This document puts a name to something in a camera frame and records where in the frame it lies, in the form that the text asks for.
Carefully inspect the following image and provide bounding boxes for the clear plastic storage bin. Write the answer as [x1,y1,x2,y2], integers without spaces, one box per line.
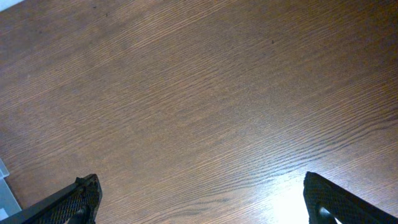
[0,161,22,221]

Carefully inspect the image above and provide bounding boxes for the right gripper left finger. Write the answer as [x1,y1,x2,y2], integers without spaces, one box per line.
[1,174,102,224]

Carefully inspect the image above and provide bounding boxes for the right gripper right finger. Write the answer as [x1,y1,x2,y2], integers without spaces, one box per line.
[303,172,397,224]

